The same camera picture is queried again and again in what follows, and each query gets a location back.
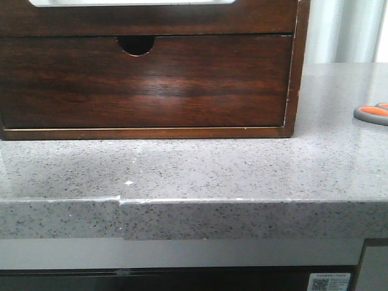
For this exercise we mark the grey orange scissors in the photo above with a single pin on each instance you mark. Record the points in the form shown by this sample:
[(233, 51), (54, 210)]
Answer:
[(372, 114)]

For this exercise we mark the wooden drawer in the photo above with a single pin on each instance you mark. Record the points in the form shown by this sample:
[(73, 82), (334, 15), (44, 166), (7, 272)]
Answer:
[(23, 19), (184, 81)]

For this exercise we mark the dark wooden drawer cabinet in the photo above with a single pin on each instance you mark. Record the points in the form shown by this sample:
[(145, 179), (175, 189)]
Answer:
[(138, 45)]

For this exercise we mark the dark under-counter appliance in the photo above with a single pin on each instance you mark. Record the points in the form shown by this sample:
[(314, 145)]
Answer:
[(180, 278)]

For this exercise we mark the white QR code sticker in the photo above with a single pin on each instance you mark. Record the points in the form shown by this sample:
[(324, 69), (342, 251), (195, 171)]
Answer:
[(328, 281)]

